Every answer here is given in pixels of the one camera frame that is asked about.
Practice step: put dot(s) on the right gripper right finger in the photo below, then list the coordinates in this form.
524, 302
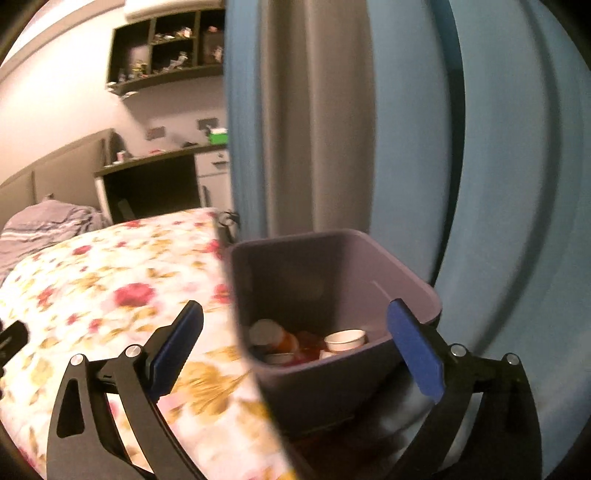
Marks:
484, 423

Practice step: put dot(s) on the green box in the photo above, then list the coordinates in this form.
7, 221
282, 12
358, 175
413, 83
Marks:
217, 136

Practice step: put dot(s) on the wall socket panel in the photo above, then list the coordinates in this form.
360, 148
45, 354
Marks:
155, 133

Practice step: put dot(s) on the floral bed sheet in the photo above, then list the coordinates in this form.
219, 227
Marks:
99, 292

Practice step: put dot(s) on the purple plastic trash bin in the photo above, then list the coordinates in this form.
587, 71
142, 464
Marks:
321, 283

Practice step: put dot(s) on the dark wall shelf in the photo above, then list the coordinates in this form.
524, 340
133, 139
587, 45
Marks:
165, 48

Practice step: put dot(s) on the grey padded headboard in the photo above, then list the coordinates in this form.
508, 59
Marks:
67, 174

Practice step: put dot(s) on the white grid paper cup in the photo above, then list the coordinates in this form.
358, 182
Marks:
345, 340

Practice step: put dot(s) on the red white plastic bag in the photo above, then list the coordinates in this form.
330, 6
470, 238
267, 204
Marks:
310, 346

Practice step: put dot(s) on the blue grey curtain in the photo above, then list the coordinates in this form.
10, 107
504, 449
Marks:
457, 135

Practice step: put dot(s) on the purple striped duvet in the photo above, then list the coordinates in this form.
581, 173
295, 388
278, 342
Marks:
44, 225

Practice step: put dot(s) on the orange paper cup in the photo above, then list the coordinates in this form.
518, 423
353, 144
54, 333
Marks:
268, 335
279, 359

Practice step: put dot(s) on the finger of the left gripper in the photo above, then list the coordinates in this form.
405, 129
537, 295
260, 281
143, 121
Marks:
12, 340

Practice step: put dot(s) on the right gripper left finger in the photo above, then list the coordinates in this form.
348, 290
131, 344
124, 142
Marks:
83, 440

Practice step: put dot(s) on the dark desk with drawers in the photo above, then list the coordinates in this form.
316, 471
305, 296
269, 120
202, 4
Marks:
167, 182

